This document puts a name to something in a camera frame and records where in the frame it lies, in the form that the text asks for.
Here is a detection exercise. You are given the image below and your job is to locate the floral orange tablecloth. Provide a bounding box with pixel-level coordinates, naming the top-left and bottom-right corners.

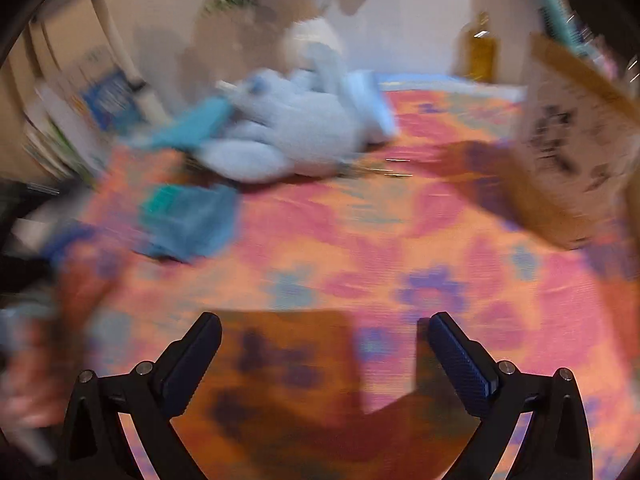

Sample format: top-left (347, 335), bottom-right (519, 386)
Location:
top-left (49, 89), bottom-right (640, 480)

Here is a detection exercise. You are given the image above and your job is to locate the blue folded sock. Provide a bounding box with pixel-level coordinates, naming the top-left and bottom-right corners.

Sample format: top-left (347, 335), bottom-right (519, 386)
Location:
top-left (137, 183), bottom-right (241, 263)

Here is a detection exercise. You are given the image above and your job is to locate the brown paper box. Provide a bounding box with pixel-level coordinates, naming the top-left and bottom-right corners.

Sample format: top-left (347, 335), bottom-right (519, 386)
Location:
top-left (491, 31), bottom-right (640, 252)

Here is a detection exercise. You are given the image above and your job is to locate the stack of books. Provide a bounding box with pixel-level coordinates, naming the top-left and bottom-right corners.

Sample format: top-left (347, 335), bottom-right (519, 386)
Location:
top-left (24, 79), bottom-right (110, 183)

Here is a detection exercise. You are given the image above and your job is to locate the teal plush cloth piece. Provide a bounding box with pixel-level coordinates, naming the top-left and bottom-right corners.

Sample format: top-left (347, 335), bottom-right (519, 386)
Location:
top-left (128, 96), bottom-right (233, 152)

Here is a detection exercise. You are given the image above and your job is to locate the blue cover textbook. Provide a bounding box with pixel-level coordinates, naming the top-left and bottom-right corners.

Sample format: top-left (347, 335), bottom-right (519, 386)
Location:
top-left (80, 68), bottom-right (143, 134)

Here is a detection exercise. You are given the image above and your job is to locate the light blue plush toy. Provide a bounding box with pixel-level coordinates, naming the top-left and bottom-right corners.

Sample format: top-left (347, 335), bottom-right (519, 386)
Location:
top-left (194, 42), bottom-right (398, 184)

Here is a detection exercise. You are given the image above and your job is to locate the amber glass bottle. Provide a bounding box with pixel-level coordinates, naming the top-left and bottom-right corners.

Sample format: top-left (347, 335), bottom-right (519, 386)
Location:
top-left (464, 11), bottom-right (499, 84)

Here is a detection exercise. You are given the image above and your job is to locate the white ribbed vase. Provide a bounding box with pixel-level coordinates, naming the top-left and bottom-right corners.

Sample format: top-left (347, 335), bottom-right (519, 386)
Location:
top-left (280, 16), bottom-right (344, 70)

